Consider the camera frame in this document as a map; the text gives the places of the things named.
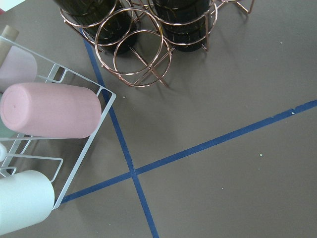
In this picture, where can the dark wine bottle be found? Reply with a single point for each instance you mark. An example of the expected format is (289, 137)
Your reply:
(185, 23)
(89, 15)

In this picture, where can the pale pink cup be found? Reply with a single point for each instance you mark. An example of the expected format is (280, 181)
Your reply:
(19, 66)

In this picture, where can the mint white cup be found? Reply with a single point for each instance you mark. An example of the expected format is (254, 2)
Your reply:
(26, 198)

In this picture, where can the green cup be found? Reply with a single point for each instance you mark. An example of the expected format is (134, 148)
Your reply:
(5, 133)

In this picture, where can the wooden rod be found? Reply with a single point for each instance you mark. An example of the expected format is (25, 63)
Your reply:
(8, 35)

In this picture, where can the copper wire bottle rack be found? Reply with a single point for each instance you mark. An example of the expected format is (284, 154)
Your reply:
(143, 57)

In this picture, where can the white wire cup rack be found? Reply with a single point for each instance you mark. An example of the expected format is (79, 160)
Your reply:
(52, 72)

